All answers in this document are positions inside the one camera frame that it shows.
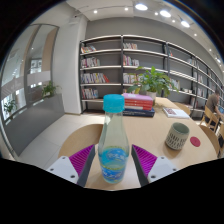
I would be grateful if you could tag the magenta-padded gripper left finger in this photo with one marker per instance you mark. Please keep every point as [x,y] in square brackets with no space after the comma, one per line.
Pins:
[75,166]

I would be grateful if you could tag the red book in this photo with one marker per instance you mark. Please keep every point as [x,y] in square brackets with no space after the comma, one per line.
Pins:
[138,104]

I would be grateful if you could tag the white open magazine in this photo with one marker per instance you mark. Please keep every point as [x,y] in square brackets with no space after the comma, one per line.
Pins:
[176,113]

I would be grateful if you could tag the grey bookshelf unit with books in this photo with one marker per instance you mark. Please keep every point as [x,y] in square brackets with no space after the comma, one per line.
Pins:
[110,60]

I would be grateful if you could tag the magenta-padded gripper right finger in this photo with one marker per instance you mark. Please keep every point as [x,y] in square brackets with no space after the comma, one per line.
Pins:
[151,166]

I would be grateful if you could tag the grey low planter partition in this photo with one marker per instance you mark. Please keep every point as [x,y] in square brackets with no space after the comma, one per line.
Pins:
[33,123]

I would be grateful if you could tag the green potted table plant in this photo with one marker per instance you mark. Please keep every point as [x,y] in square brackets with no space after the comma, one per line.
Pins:
[153,81]

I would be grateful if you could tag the person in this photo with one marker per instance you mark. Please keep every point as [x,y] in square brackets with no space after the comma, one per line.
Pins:
[211,101]

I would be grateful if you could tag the pink book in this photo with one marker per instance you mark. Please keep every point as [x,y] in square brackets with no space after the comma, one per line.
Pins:
[138,97]

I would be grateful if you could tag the small green planter plant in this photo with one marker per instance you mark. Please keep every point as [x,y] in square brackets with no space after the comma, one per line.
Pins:
[10,106]
[50,89]

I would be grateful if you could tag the dark blue book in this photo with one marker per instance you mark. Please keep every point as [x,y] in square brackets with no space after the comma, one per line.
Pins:
[138,112]

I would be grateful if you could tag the pale green patterned mug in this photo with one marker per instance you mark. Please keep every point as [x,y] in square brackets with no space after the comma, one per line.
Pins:
[176,136]

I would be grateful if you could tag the light wooden slatted chair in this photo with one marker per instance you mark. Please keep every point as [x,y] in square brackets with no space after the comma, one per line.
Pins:
[208,115]

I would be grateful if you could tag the clear bottle with blue cap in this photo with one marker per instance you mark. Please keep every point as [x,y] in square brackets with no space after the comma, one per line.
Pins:
[113,140]

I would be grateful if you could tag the round ceiling lights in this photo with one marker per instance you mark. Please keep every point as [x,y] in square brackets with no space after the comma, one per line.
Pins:
[141,6]

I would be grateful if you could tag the tan round-back chair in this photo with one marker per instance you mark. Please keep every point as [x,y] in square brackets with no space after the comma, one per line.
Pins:
[183,107]
[80,136]
[210,136]

